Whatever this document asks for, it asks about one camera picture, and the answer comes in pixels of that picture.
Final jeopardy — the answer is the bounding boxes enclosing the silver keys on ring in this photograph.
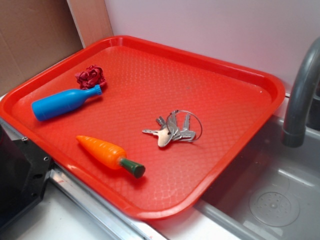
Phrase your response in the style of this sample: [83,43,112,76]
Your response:
[142,109,203,148]

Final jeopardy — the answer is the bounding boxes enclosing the red plastic tray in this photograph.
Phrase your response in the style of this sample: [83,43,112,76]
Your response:
[0,36,285,220]

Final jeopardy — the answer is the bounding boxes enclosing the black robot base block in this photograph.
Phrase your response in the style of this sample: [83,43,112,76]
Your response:
[0,128,53,231]

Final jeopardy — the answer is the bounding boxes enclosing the blue plastic toy bottle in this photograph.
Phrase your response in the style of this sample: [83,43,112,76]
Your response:
[31,84,102,121]

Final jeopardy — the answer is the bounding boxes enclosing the orange toy carrot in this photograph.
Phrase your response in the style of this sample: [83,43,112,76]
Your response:
[76,135,146,179]

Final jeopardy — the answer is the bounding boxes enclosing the brown cardboard panel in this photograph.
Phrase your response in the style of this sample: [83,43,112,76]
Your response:
[0,0,113,95]

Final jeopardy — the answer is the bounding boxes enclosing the grey plastic sink basin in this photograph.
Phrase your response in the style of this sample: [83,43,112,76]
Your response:
[195,116,320,240]

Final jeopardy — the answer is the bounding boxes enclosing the grey sink faucet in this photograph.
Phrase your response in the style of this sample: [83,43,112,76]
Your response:
[281,38,320,148]

